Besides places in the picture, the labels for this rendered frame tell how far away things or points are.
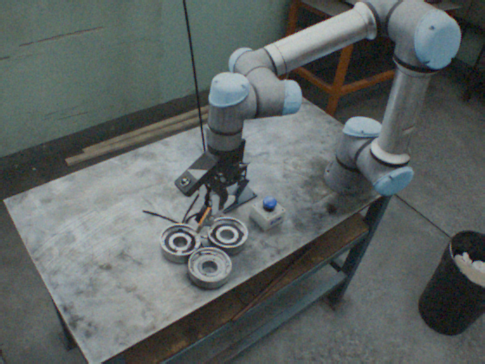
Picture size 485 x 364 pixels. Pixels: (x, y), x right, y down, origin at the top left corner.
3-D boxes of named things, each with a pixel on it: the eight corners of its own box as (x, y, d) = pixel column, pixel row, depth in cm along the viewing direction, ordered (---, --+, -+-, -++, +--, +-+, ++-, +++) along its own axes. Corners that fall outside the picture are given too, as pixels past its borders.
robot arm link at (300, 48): (396, -27, 101) (219, 47, 99) (423, -11, 93) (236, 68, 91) (397, 13, 109) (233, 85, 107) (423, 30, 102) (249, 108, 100)
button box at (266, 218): (265, 231, 122) (268, 219, 119) (248, 216, 126) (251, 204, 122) (286, 220, 126) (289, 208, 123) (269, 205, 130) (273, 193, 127)
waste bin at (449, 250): (451, 355, 185) (501, 305, 156) (398, 307, 203) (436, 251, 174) (484, 316, 203) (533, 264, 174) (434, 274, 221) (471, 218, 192)
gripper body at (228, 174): (245, 185, 103) (252, 143, 95) (216, 199, 99) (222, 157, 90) (224, 166, 107) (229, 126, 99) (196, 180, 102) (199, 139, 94)
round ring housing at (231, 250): (242, 226, 122) (244, 217, 120) (248, 256, 115) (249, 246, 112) (205, 227, 121) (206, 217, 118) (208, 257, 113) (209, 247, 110)
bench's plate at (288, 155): (93, 371, 88) (91, 367, 87) (4, 204, 120) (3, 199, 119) (410, 178, 151) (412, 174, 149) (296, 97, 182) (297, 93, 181)
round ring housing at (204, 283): (232, 289, 106) (234, 280, 104) (190, 292, 105) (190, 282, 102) (226, 256, 114) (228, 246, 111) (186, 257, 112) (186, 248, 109)
